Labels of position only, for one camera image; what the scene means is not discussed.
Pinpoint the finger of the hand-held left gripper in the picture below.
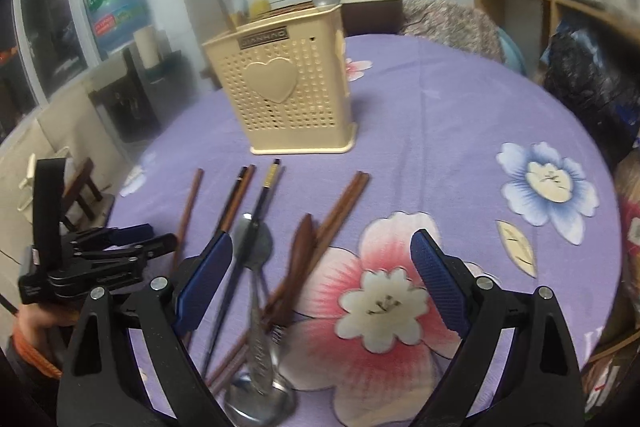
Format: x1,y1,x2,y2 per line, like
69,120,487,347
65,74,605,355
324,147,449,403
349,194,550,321
61,223,155,254
75,233,179,274

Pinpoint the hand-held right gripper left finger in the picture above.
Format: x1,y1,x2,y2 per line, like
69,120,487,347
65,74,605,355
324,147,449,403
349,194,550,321
56,231,234,427

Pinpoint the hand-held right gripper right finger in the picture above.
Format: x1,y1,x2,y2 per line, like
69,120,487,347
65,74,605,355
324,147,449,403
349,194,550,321
410,229,586,427

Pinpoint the brown wooden chopstick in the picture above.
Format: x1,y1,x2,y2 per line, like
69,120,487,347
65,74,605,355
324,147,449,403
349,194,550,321
171,168,205,273
222,164,257,235
205,170,366,390
212,173,372,395

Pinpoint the metal spoon with textured handle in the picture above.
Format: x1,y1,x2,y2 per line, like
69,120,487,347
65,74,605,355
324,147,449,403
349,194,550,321
234,212,276,395

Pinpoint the black chopstick with pale band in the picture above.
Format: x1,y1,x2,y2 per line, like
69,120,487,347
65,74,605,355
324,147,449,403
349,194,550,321
201,158,282,380

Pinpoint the dark wooden spoon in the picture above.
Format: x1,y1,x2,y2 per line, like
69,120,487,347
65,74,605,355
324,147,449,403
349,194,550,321
269,213,316,329

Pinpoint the large metal serving spoon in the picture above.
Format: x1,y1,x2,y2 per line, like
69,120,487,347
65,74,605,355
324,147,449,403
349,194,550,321
223,324,297,427

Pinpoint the beige perforated utensil holder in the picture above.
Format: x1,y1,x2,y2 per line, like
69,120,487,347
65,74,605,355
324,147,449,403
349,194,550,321
201,3,358,156

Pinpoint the person's left hand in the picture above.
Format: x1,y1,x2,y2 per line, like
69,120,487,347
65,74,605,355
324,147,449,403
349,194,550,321
17,304,73,334

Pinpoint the small wooden stool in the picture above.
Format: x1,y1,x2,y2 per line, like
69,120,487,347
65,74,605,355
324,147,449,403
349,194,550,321
60,157,104,233

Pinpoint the dark water dispenser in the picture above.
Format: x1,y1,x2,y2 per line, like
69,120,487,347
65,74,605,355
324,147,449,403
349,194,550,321
87,47,183,148

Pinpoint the purple floral tablecloth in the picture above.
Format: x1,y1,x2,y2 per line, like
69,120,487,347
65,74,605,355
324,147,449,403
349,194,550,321
107,32,623,427

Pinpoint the sliding window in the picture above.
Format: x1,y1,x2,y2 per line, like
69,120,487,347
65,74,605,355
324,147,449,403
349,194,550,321
0,0,101,142

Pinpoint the white paper roll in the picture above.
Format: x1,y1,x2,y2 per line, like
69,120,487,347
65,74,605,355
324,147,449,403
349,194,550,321
132,25,162,70

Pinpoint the red patterned cloth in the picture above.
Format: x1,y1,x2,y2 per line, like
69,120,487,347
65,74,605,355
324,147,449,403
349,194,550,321
615,157,640,268

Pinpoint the blue water bottle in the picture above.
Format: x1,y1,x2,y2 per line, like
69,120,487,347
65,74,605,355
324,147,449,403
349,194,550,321
82,0,153,55

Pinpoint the light blue plastic tub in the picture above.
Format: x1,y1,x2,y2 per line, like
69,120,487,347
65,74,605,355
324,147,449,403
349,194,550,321
500,29,527,75

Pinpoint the dark brown chopstick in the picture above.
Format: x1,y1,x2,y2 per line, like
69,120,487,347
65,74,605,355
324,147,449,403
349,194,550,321
209,0,239,32

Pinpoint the black plastic bag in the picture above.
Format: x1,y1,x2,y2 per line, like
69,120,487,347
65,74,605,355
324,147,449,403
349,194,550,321
542,19,640,168

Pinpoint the floral patterned cloth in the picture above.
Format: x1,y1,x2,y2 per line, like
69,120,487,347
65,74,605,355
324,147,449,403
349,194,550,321
402,0,503,62

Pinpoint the dark wooden cabinet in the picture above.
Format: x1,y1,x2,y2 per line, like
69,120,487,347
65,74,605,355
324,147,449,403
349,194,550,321
342,0,405,38

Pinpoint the light wooden shelf unit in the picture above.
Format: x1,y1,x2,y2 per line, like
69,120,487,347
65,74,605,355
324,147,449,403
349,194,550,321
472,0,640,82

